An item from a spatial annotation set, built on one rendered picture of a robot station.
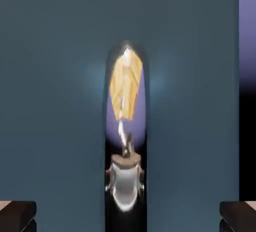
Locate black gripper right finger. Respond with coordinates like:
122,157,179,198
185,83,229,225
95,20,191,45
219,200,256,232

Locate blue-grey cabinet door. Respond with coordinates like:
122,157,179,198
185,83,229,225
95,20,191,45
0,0,240,232

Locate curved shiny metal handle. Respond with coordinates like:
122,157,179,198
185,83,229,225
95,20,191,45
104,39,149,232

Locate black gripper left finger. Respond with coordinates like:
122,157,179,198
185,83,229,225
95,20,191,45
0,200,38,232

